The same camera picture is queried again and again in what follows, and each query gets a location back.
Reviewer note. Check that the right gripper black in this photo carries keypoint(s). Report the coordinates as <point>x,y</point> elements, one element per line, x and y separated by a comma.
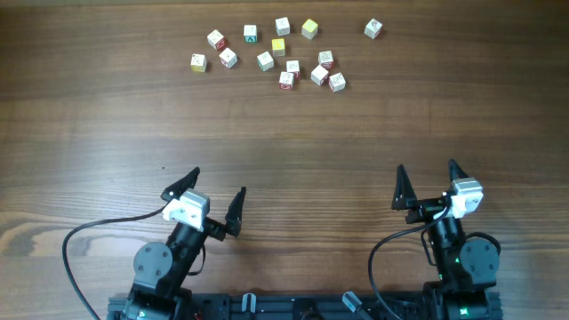
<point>404,198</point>

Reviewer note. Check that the wooden block red picture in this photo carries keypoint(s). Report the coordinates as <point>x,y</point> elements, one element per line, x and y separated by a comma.
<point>286,81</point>

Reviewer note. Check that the wooden block red Y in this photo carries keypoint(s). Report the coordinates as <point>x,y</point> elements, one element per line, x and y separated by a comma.
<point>319,75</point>

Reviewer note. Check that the plain wooden block top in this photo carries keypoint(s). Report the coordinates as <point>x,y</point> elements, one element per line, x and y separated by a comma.
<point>283,27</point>

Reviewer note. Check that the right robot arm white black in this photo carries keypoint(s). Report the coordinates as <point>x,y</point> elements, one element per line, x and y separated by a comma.
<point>467,264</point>

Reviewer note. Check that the wooden block red side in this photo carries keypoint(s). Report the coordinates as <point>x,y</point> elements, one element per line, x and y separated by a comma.
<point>217,40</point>

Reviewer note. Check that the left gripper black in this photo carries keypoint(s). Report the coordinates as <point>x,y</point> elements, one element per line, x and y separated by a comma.
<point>217,230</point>

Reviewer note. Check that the wooden block red trim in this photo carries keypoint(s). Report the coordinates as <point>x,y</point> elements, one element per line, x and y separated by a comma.
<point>228,58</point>

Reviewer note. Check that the small yellow letter block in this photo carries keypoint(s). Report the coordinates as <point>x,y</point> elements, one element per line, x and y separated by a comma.
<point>278,47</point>

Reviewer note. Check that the wooden block picture top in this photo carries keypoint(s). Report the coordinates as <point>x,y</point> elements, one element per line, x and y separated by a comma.
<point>337,82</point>

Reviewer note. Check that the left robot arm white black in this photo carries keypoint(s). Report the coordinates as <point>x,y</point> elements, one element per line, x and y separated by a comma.
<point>161,268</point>

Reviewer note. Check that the wooden block green trim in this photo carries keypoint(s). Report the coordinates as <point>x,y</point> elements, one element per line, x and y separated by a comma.
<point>265,61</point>

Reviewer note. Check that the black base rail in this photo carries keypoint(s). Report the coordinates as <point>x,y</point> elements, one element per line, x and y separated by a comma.
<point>404,305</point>

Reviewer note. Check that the wooden block yellow side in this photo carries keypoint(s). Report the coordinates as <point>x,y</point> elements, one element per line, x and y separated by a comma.
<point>198,63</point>

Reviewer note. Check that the wooden block red edge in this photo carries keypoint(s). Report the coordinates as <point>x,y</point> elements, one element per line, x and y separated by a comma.
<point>325,59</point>

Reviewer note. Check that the wooden block red bottom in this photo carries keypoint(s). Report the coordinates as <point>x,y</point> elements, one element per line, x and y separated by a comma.
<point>293,66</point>

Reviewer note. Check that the wooden block green letter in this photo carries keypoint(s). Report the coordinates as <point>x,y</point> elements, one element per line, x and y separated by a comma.
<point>250,33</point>

